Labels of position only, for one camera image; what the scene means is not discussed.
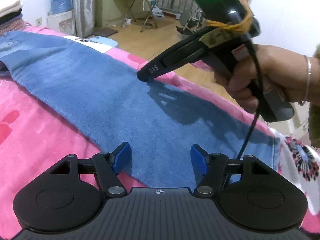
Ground light blue plastic stool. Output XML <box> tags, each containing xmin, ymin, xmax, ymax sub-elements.
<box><xmin>89</xmin><ymin>36</ymin><xmax>119</xmax><ymax>48</ymax></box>

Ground wheelchair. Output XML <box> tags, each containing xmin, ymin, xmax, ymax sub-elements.
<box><xmin>176</xmin><ymin>9</ymin><xmax>204</xmax><ymax>35</ymax></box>

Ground pink patterned folded garment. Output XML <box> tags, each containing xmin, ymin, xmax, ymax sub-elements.
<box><xmin>0</xmin><ymin>19</ymin><xmax>25</xmax><ymax>36</ymax></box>

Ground blue denim jeans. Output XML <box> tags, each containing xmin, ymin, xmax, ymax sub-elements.
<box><xmin>0</xmin><ymin>31</ymin><xmax>281</xmax><ymax>189</ymax></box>

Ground grey curtain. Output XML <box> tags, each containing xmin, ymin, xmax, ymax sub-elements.
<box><xmin>73</xmin><ymin>0</ymin><xmax>95</xmax><ymax>37</ymax></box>

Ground white water dispenser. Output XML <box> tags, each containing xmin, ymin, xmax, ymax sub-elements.
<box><xmin>47</xmin><ymin>10</ymin><xmax>75</xmax><ymax>35</ymax></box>

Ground person's right hand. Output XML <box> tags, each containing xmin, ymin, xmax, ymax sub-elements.
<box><xmin>215</xmin><ymin>45</ymin><xmax>312</xmax><ymax>113</ymax></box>

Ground brown floor mat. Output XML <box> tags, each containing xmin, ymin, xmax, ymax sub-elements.
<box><xmin>93</xmin><ymin>28</ymin><xmax>119</xmax><ymax>37</ymax></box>

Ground white folded sweater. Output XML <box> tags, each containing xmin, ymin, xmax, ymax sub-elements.
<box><xmin>0</xmin><ymin>0</ymin><xmax>22</xmax><ymax>17</ymax></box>

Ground black folded garment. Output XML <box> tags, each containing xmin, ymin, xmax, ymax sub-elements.
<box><xmin>0</xmin><ymin>8</ymin><xmax>22</xmax><ymax>24</ymax></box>

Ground green fuzzy sleeve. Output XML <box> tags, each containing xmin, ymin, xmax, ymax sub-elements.
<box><xmin>308</xmin><ymin>45</ymin><xmax>319</xmax><ymax>148</ymax></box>

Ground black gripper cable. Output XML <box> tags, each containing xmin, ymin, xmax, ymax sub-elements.
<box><xmin>228</xmin><ymin>10</ymin><xmax>264</xmax><ymax>181</ymax></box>

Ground wall power socket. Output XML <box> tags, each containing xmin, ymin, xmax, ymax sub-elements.
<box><xmin>36</xmin><ymin>18</ymin><xmax>42</xmax><ymax>26</ymax></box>

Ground silver bracelet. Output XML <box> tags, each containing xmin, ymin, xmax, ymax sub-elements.
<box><xmin>297</xmin><ymin>55</ymin><xmax>313</xmax><ymax>107</ymax></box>

